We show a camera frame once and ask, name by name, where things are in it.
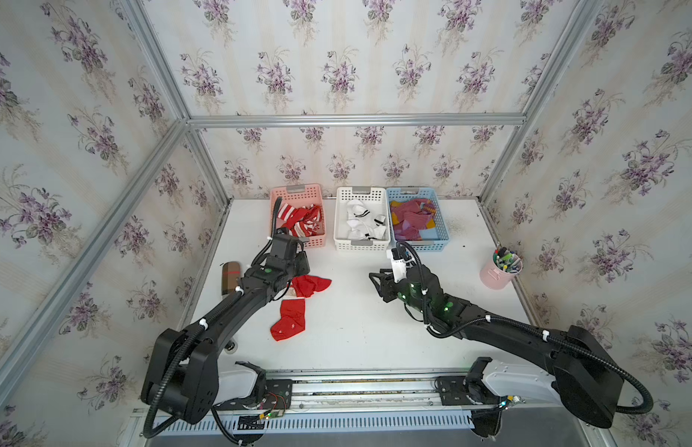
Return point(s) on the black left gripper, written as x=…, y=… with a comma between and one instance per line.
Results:
x=302, y=261

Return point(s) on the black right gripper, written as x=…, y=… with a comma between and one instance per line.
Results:
x=388, y=283

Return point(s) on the red white striped sock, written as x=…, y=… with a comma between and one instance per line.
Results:
x=301, y=222

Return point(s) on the purple striped sock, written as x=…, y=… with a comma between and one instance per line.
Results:
x=414, y=220

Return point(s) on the white ankle sock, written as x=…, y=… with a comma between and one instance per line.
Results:
x=364, y=224

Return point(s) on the plain red sock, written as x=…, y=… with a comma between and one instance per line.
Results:
x=306, y=286

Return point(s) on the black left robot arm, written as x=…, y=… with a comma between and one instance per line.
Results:
x=217, y=335

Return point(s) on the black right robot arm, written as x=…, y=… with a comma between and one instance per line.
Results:
x=586, y=380

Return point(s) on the blue plastic basket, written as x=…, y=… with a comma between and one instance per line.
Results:
x=403, y=194

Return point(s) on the pink plastic basket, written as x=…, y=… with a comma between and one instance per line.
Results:
x=300, y=196

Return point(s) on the white plastic basket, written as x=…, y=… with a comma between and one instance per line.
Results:
x=374, y=198

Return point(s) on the brown plaid glasses case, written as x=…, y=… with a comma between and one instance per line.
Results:
x=230, y=275

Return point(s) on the pink pen cup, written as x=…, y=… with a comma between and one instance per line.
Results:
x=503, y=267

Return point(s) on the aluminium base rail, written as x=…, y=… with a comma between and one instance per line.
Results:
x=247, y=388

